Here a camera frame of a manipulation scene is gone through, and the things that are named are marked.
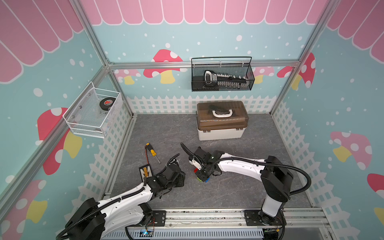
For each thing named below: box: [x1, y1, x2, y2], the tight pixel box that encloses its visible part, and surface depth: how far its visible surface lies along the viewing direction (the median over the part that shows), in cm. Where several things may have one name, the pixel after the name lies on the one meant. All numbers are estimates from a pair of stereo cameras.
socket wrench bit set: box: [204, 70, 250, 90], surface depth 91 cm
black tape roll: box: [99, 97, 116, 111], surface depth 81 cm
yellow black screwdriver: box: [146, 142, 162, 165], surface depth 99 cm
